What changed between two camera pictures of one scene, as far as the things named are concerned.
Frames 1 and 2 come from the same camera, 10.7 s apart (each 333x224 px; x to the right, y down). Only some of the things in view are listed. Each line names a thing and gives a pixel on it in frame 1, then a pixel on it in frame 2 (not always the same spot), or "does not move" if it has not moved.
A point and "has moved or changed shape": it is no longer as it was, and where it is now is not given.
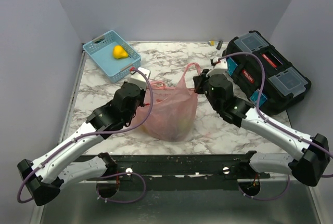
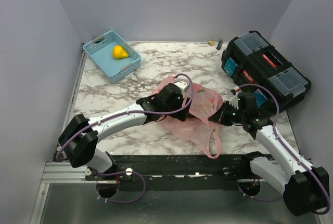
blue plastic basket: (112, 55) does not move
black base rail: (180, 172) does not move
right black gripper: (200, 80) -> (220, 117)
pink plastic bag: (169, 114) has moved or changed shape
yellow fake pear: (119, 52) does not move
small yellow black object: (213, 42) does not move
